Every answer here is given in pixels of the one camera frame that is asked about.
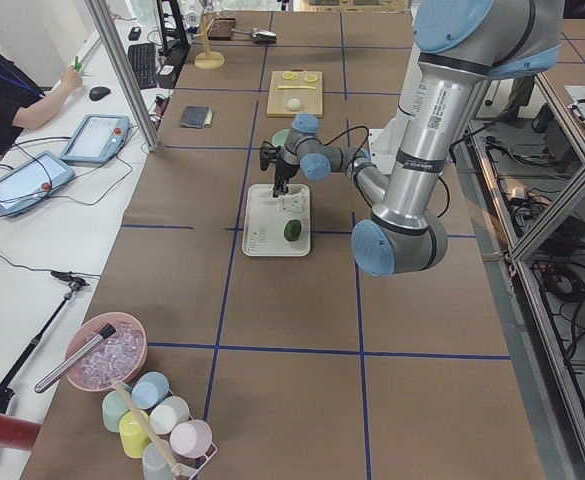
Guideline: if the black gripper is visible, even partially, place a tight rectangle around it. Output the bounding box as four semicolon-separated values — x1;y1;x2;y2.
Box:
272;157;298;197

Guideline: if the white steamed bun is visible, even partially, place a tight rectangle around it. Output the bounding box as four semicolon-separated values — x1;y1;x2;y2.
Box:
286;98;302;111

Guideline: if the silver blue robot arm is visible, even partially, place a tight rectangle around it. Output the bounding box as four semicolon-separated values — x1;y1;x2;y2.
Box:
259;1;564;276

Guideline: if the mint green bowl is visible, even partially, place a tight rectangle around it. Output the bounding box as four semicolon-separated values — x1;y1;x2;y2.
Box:
271;129;289;147

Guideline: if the pink bowl with ice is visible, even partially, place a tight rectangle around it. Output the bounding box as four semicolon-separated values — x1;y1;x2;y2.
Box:
66;312;148;392

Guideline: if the white bear serving tray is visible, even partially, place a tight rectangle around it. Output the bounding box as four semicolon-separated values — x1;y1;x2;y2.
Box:
242;184;311;257

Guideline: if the dark green avocado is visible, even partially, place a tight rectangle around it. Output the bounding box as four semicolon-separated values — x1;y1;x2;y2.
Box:
283;219;302;242

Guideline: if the bamboo cutting board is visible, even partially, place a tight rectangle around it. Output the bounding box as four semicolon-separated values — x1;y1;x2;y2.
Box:
266;70;324;118

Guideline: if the yellow plastic knife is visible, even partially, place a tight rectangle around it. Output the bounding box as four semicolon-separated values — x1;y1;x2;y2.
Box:
276;84;317;90

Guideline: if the wooden mug tree stand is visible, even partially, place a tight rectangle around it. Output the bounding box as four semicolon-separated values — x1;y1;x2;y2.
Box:
194;12;225;70

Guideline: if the metal ice scoop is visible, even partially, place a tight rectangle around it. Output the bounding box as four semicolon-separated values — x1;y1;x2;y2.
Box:
232;28;277;44

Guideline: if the black keyboard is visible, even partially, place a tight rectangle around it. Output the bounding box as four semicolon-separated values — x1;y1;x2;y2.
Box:
127;43;158;90

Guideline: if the far blue teach pendant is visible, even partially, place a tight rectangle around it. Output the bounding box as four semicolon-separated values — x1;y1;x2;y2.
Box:
60;114;130;165

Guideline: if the blue teach pendant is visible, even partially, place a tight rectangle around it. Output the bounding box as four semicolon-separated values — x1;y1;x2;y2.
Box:
0;151;75;216
60;114;130;165

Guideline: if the black computer mouse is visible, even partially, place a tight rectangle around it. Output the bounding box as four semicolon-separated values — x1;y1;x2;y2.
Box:
88;86;111;102

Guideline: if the black small device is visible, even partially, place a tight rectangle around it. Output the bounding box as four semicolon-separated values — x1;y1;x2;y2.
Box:
128;26;141;41

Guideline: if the steel tube black cap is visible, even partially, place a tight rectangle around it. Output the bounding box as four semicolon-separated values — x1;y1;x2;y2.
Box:
34;323;116;394

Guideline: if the near blue teach pendant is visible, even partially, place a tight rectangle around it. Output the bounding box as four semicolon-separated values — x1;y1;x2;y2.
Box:
0;151;75;216

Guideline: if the blue plastic cup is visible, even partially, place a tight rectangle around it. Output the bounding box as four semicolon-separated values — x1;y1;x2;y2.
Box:
131;371;169;409

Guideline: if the white plastic cup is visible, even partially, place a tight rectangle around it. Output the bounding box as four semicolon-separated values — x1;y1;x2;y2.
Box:
150;395;190;435

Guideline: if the pink plastic cup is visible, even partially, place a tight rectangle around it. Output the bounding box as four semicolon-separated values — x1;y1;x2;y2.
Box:
169;419;212;458

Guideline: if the green plastic cup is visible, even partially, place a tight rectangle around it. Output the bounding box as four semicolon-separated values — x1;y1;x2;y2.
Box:
101;390;129;433

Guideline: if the yellow plastic cup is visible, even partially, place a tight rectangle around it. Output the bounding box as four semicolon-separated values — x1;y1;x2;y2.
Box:
119;411;151;459

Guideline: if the wooden stick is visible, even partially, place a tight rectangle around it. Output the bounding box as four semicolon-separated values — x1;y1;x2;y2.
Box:
111;381;185;478

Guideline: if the clear grey plastic cup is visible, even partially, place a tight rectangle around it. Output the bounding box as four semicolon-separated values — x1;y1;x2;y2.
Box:
142;443;175;480

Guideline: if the black tripod stick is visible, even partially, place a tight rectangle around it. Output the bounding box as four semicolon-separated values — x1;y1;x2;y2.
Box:
0;270;89;414

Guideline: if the red cylinder tube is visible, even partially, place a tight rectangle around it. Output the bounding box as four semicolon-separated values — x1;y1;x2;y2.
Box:
0;413;41;451

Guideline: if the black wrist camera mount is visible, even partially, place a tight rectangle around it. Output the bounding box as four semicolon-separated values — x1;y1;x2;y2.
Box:
259;141;281;171

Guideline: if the black camera cable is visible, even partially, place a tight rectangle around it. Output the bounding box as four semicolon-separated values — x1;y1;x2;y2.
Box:
261;125;453;219

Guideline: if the lemon slice near handle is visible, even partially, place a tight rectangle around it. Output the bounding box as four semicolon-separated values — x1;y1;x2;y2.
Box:
282;71;298;80

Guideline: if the aluminium frame post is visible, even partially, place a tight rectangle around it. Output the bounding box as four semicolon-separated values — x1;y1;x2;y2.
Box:
85;0;159;152

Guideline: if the white wire cup rack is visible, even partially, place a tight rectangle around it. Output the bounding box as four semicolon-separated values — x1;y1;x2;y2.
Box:
161;379;219;480

